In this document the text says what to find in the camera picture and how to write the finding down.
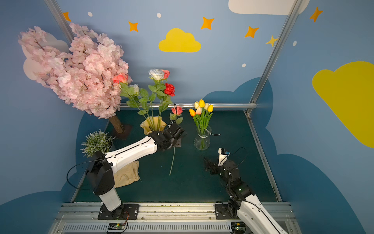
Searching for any orange yellow tulip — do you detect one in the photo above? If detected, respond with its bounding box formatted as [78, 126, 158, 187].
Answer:
[189, 109, 201, 133]

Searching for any white rose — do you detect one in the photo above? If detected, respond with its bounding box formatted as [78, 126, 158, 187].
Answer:
[147, 69, 162, 117]
[129, 84, 151, 120]

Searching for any red rose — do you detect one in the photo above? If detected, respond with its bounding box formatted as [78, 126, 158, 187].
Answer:
[155, 81, 175, 131]

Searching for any small yellow tulip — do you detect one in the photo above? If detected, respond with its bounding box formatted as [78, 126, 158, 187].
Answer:
[199, 99, 206, 131]

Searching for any cream white tulip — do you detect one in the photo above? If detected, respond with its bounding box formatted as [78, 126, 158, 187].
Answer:
[203, 102, 209, 130]

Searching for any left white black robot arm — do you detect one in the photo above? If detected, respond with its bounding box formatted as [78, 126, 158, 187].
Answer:
[86, 123, 185, 213]

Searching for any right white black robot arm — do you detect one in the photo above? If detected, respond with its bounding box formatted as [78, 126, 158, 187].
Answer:
[204, 158, 287, 234]

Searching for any yellow wavy glass vase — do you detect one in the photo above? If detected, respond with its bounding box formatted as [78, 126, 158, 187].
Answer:
[140, 117, 167, 135]

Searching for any clear glass vase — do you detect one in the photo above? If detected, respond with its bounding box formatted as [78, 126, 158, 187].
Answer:
[194, 126, 211, 151]

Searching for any beige cloth glove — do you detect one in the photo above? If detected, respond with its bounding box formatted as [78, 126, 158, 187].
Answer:
[114, 161, 140, 188]

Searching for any right circuit board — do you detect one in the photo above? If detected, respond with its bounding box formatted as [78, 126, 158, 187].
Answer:
[230, 222, 246, 234]

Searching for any circuit board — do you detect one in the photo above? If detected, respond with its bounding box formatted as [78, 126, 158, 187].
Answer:
[107, 222, 127, 233]
[230, 222, 246, 234]

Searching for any small green potted plant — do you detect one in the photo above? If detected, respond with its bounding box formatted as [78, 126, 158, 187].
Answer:
[81, 130, 116, 158]

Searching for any left circuit board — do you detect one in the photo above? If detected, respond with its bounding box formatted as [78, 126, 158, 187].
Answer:
[107, 222, 127, 233]

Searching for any pink cherry blossom tree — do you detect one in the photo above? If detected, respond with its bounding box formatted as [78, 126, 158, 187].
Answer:
[19, 23, 132, 139]

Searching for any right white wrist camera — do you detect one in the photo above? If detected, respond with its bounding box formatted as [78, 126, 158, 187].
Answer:
[218, 148, 230, 166]

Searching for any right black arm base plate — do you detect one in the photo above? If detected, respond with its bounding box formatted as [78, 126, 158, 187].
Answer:
[214, 202, 238, 220]

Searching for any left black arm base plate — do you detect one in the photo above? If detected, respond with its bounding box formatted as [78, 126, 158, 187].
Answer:
[97, 204, 140, 220]

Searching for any aluminium front rail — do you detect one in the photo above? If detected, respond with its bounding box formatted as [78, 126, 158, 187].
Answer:
[48, 201, 302, 234]

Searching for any aluminium left frame post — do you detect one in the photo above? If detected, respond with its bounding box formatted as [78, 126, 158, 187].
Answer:
[44, 0, 74, 43]

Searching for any aluminium frame post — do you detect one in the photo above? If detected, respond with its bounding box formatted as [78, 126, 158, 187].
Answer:
[44, 0, 74, 43]
[245, 0, 309, 117]

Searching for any aluminium right frame post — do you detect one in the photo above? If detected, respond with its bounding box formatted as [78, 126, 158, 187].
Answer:
[245, 0, 309, 117]

